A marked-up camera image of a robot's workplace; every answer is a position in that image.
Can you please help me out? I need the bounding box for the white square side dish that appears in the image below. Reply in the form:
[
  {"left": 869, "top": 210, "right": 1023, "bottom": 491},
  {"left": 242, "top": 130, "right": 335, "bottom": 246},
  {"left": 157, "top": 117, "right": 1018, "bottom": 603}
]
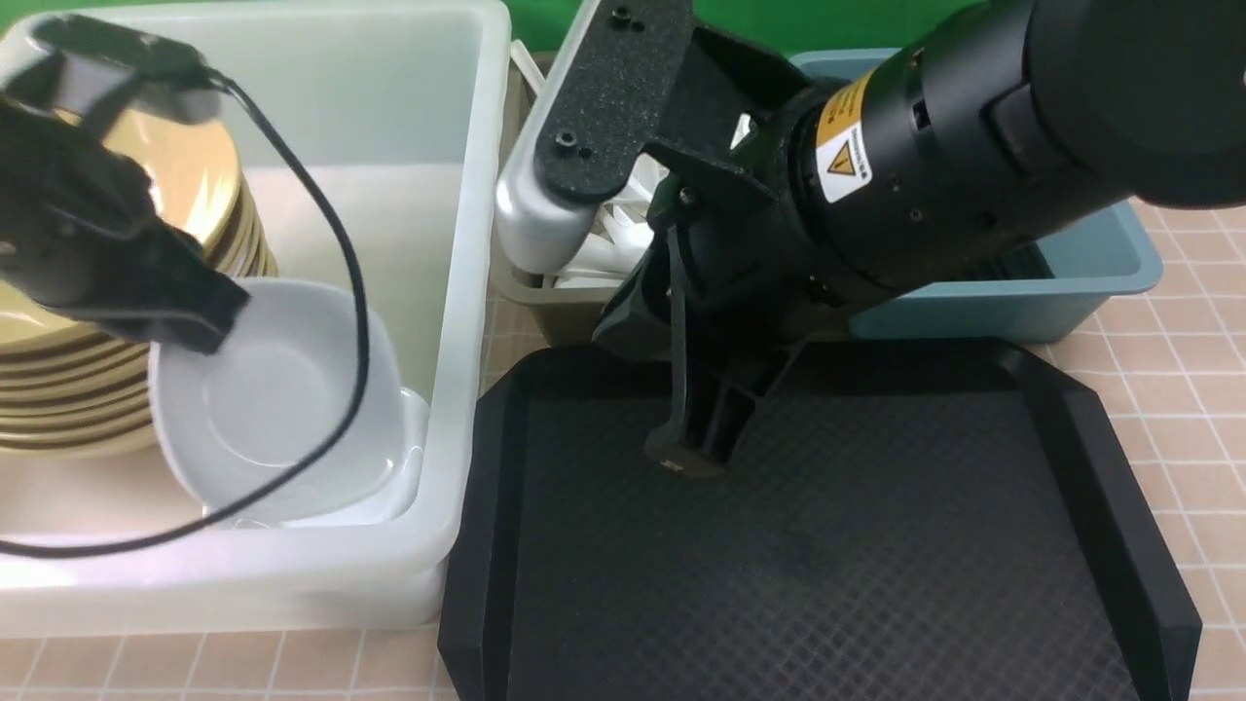
[{"left": 148, "top": 276, "right": 406, "bottom": 522}]

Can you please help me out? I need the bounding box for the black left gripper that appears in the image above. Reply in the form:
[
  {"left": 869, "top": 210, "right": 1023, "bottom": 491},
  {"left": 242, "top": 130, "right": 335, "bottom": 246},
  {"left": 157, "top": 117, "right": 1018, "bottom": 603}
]
[{"left": 2, "top": 102, "right": 250, "bottom": 355}]

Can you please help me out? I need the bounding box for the pile of white spoons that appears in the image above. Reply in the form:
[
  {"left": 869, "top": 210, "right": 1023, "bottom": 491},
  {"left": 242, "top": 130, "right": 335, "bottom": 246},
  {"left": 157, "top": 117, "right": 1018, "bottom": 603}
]
[{"left": 508, "top": 41, "right": 760, "bottom": 290}]

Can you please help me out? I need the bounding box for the olive brown spoon bin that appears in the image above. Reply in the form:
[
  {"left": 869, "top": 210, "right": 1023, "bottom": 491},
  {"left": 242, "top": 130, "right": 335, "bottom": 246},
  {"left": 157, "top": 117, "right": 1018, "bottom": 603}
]
[{"left": 491, "top": 40, "right": 627, "bottom": 346}]

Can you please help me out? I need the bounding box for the black cable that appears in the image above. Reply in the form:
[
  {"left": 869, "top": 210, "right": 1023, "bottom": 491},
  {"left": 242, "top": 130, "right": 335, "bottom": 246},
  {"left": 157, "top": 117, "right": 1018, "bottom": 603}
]
[{"left": 0, "top": 68, "right": 373, "bottom": 559}]

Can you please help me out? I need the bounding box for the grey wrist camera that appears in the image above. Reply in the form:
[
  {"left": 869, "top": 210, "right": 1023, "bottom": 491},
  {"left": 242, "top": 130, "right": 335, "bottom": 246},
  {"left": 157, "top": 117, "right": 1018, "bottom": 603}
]
[
  {"left": 2, "top": 14, "right": 221, "bottom": 137},
  {"left": 495, "top": 1, "right": 601, "bottom": 275}
]

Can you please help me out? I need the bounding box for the pile of black chopsticks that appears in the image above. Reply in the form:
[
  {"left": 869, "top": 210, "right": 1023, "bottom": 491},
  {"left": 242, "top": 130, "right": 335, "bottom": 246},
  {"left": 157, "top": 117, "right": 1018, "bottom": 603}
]
[{"left": 954, "top": 243, "right": 1053, "bottom": 281}]

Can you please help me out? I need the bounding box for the large translucent white tub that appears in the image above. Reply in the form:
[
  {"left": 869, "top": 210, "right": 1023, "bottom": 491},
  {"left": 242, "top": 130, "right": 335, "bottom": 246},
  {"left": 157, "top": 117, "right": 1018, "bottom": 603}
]
[{"left": 2, "top": 1, "right": 511, "bottom": 639}]

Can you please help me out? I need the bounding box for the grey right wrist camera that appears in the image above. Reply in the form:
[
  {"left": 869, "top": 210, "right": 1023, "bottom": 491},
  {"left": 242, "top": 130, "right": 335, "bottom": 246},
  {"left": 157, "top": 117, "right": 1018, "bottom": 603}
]
[{"left": 495, "top": 1, "right": 601, "bottom": 275}]

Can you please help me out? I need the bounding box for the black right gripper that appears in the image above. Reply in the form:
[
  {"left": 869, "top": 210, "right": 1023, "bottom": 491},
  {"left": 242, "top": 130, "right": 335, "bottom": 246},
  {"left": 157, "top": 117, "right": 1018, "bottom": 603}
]
[{"left": 533, "top": 1, "right": 847, "bottom": 478}]

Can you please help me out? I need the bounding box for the black plastic serving tray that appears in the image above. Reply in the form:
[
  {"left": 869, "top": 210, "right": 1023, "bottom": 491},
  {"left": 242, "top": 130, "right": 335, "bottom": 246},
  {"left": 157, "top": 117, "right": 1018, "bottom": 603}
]
[{"left": 439, "top": 339, "right": 1202, "bottom": 700}]

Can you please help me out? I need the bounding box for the blue chopstick bin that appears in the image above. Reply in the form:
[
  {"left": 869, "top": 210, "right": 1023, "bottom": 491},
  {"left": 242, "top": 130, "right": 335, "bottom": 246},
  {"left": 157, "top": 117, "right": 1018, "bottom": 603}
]
[{"left": 792, "top": 40, "right": 1163, "bottom": 342}]

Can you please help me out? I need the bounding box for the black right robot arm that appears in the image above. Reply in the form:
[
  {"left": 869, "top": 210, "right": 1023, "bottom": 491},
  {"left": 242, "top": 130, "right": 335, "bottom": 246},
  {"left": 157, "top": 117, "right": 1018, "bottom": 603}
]
[{"left": 535, "top": 1, "right": 1245, "bottom": 476}]

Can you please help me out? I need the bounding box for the white square dish in tub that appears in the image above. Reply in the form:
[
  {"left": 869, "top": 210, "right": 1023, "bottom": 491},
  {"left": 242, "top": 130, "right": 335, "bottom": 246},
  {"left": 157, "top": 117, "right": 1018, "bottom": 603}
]
[{"left": 201, "top": 385, "right": 429, "bottom": 532}]

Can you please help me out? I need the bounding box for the stack of tan bowls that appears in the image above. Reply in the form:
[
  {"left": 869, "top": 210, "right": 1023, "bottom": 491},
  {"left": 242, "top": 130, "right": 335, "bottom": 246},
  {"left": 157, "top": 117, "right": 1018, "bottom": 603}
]
[{"left": 1, "top": 110, "right": 277, "bottom": 458}]

